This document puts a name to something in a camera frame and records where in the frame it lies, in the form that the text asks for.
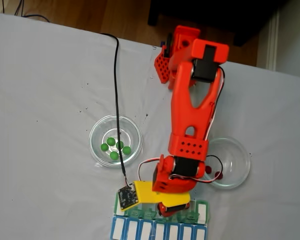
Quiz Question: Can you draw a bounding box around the white gripper motor wire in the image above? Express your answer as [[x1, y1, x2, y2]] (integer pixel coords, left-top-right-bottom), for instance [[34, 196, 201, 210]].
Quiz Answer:
[[138, 158, 164, 182]]

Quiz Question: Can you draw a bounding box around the white table cloth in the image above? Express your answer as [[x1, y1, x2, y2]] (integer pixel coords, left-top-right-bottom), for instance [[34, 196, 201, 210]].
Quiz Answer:
[[0, 12, 300, 240]]

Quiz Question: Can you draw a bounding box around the white red servo wire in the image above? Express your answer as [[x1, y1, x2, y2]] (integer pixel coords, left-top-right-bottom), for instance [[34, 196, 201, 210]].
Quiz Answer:
[[169, 66, 226, 185]]

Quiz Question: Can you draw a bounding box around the camera board on yellow mount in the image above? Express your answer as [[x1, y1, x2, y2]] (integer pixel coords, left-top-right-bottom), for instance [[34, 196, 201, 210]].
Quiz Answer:
[[117, 180, 164, 212]]

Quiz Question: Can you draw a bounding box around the green weekly pill organiser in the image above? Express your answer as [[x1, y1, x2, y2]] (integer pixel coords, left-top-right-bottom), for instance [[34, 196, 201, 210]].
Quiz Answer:
[[114, 191, 210, 225]]

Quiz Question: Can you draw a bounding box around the blue weekly pill organiser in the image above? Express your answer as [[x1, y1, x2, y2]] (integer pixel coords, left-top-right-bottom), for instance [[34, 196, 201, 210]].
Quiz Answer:
[[110, 216, 207, 240]]

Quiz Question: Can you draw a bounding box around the black furniture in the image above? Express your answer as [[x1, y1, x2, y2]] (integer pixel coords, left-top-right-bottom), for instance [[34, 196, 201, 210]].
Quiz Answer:
[[147, 0, 291, 48]]

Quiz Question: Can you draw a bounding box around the glass bowl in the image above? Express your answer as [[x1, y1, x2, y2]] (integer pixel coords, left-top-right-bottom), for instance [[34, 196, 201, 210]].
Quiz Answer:
[[202, 136, 251, 190], [88, 114, 144, 169]]

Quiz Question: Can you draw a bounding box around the black floor cable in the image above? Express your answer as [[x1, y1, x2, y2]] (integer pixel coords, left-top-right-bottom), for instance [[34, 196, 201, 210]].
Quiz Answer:
[[1, 0, 51, 23]]

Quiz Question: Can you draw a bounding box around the black camera cable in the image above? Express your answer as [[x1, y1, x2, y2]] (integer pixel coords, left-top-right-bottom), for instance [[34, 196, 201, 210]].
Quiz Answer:
[[99, 32, 130, 188]]

